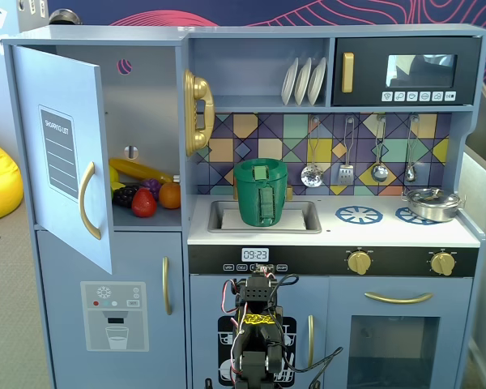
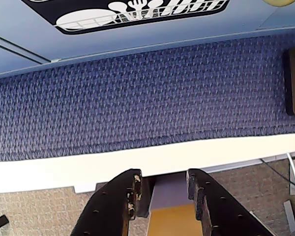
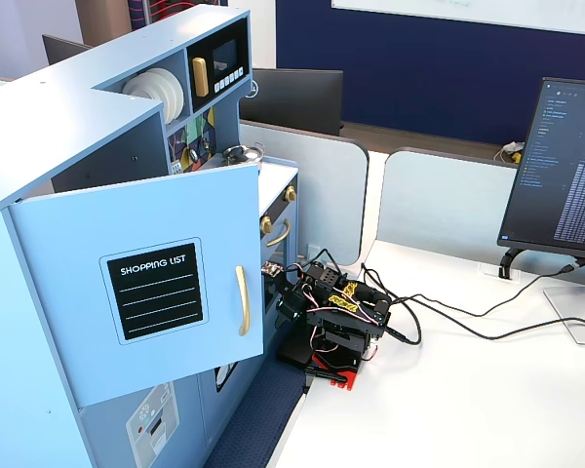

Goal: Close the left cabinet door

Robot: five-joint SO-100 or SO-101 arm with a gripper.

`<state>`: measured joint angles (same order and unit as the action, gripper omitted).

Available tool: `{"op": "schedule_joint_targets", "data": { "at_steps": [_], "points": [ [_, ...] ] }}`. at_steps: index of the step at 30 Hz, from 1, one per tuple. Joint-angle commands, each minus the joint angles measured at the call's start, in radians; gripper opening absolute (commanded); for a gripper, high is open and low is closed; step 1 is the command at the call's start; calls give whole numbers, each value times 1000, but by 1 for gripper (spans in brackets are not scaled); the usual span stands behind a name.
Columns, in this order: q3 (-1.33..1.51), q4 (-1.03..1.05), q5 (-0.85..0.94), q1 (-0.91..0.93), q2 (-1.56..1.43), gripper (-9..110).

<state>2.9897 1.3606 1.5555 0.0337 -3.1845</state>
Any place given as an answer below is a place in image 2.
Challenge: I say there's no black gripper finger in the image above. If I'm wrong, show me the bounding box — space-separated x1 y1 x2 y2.
186 168 274 236
70 168 144 236

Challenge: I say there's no blue toy kitchen cabinet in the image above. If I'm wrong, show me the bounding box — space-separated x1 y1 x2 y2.
0 0 295 81

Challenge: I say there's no yellow wooden board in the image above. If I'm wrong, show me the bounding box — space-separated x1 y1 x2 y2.
147 203 205 236

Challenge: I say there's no grey table leg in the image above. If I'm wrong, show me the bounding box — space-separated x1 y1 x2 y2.
137 171 195 218

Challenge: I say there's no blue woven mat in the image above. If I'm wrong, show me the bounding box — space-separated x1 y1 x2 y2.
0 31 295 163

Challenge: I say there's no black white dishwasher rack print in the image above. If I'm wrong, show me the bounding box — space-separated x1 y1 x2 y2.
22 0 231 35

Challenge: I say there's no yellow round knob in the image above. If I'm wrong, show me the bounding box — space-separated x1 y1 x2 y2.
264 0 295 7

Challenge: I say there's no black cable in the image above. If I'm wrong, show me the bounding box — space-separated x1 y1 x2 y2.
260 158 295 189

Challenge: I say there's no white angled bracket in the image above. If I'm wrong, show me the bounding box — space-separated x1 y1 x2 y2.
283 200 295 233

